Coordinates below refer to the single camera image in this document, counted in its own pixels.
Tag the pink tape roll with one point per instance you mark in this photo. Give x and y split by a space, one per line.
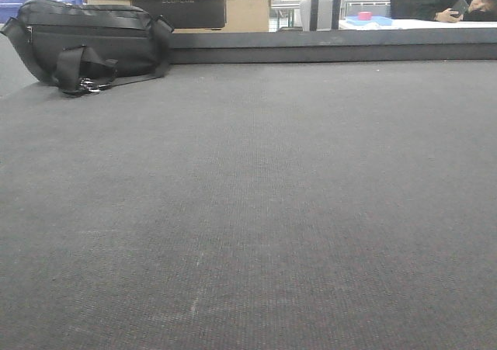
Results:
364 16

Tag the black fabric shoulder bag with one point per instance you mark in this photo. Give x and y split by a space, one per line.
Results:
83 49

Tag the black smartphone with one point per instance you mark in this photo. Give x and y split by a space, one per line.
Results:
459 8

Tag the black conveyor side rail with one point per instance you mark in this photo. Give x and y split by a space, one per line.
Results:
338 45

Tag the person in black clothing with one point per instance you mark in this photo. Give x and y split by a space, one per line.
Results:
478 11

